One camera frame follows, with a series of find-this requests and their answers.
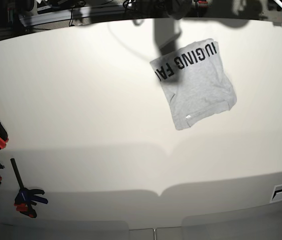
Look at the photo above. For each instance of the grey T-shirt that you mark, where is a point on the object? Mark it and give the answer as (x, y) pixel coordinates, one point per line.
(194, 83)

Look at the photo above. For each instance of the blue black bar clamp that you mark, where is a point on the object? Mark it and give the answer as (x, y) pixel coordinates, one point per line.
(26, 198)

